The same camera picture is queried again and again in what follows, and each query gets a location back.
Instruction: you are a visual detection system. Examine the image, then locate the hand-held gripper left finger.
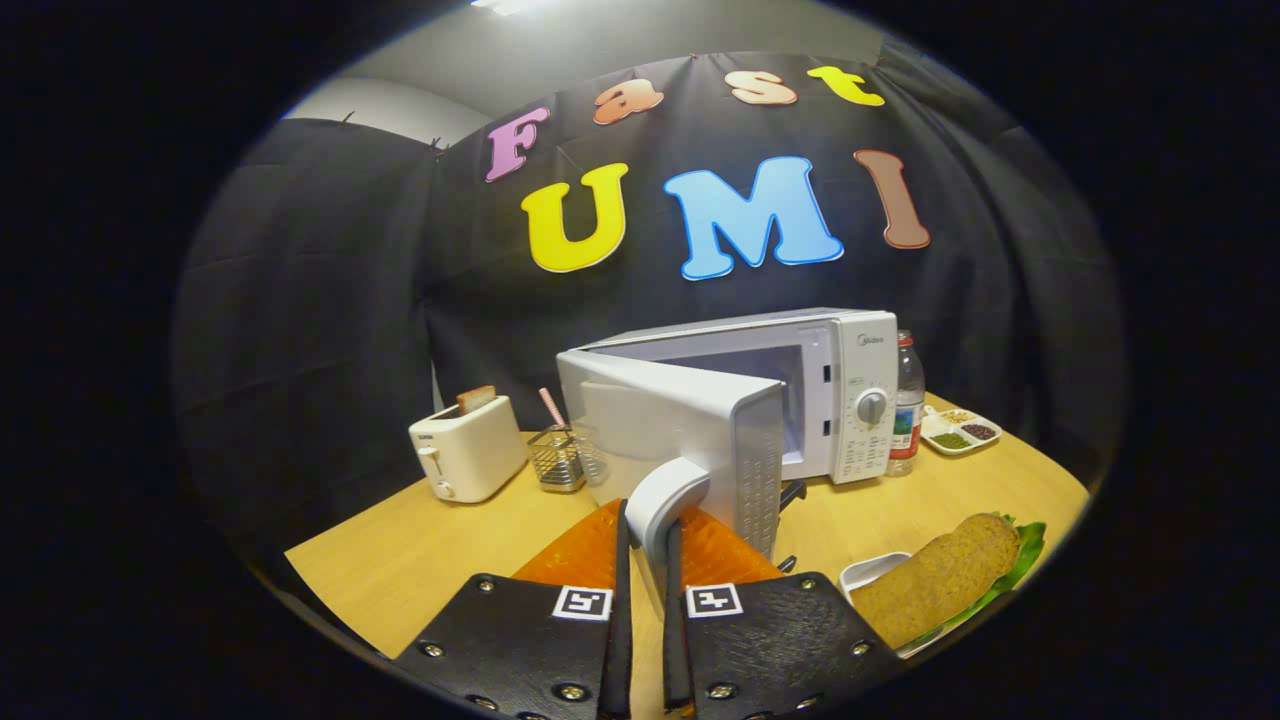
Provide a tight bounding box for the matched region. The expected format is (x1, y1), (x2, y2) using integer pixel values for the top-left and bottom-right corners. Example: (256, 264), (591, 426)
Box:
(390, 498), (635, 720)

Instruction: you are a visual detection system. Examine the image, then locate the clear plastic water bottle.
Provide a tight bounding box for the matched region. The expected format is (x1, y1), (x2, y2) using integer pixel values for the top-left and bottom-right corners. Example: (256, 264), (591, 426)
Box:
(885, 330), (926, 478)

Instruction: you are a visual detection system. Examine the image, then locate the metal wire basket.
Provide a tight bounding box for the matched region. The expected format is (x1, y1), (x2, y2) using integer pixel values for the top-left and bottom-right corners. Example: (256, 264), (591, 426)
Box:
(527, 425), (587, 494)

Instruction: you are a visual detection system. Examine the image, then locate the white divided dish with beans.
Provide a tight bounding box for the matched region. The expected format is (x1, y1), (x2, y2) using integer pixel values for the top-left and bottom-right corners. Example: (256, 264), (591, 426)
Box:
(920, 405), (1003, 458)

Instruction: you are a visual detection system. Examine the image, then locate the black backdrop cloth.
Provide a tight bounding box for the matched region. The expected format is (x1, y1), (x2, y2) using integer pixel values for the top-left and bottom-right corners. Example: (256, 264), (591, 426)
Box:
(170, 45), (1126, 531)

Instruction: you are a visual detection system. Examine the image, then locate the white toaster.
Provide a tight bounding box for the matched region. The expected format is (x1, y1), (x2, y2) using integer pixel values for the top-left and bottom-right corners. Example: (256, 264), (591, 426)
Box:
(408, 395), (529, 504)

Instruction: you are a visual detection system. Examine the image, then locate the brown bread lettuce sandwich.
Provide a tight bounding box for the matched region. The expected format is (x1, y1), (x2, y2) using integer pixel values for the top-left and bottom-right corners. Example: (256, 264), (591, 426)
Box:
(850, 512), (1048, 653)

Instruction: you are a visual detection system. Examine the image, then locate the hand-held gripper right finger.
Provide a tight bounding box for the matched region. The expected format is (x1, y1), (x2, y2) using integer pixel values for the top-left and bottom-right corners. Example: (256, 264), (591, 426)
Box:
(662, 505), (909, 720)

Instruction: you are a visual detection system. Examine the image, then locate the white rectangular plate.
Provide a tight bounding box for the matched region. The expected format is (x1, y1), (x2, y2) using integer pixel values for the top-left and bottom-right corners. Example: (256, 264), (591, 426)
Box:
(838, 550), (963, 661)

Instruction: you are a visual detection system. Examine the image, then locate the white microwave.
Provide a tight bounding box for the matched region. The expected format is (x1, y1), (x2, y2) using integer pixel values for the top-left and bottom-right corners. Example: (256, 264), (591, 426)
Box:
(556, 308), (899, 601)

